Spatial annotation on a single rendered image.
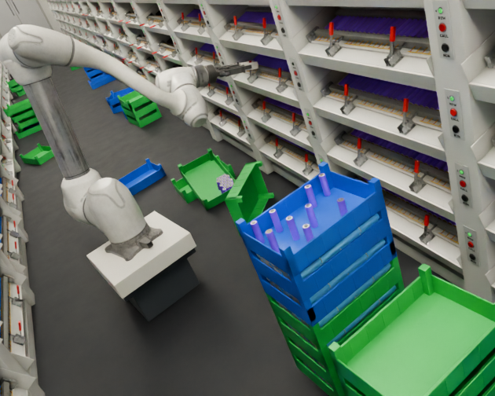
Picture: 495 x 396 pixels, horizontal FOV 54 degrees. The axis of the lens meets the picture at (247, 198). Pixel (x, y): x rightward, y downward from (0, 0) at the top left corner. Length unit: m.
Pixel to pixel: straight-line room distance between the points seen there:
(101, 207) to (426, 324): 1.15
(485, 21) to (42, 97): 1.42
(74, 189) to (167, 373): 0.76
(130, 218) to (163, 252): 0.17
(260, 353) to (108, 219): 0.71
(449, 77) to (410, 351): 0.59
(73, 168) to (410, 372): 1.39
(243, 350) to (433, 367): 0.76
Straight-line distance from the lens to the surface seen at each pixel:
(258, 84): 2.14
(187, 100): 1.90
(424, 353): 1.10
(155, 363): 1.80
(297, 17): 1.67
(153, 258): 1.79
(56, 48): 1.77
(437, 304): 1.19
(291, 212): 1.29
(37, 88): 1.91
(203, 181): 2.58
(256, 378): 1.59
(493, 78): 1.13
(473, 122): 1.18
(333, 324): 1.25
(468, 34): 1.11
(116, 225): 1.83
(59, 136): 1.94
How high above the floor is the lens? 1.18
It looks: 29 degrees down
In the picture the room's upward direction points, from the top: 22 degrees counter-clockwise
